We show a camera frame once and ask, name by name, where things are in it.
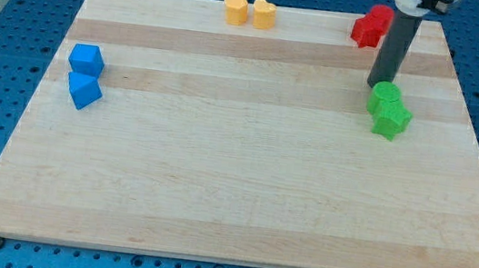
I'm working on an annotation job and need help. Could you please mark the red star block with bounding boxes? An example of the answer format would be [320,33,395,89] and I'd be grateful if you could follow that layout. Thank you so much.
[350,15,389,48]

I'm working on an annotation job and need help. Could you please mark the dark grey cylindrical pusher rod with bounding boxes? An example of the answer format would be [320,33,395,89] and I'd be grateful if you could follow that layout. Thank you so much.
[367,10,422,88]

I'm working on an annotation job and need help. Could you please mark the blue triangle block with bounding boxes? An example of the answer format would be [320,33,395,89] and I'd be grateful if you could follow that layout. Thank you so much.
[68,71,103,110]

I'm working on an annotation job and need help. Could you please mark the yellow heart block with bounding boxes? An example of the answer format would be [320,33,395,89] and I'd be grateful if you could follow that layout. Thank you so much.
[252,0,277,30]

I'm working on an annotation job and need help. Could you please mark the blue cube block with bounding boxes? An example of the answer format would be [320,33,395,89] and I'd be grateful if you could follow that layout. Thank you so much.
[68,43,105,78]

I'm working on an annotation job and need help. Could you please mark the yellow hexagon block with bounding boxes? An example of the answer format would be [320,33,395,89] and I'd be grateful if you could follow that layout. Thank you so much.
[224,0,249,26]

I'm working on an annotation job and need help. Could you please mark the wooden board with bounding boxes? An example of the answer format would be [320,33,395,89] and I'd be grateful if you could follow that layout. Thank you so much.
[0,0,479,268]

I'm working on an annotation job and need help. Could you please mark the white and black rod mount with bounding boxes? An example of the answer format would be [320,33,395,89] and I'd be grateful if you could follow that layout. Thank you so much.
[394,0,462,17]

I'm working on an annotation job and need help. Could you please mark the red circle block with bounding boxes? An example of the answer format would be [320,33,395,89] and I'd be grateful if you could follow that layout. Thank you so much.
[369,4,394,35]

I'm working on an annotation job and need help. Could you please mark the green circle block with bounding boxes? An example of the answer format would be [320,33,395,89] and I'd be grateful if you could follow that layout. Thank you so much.
[366,81,402,114]

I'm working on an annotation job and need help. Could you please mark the green star block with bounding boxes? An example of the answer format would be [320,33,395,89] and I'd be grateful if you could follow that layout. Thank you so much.
[371,101,413,141]

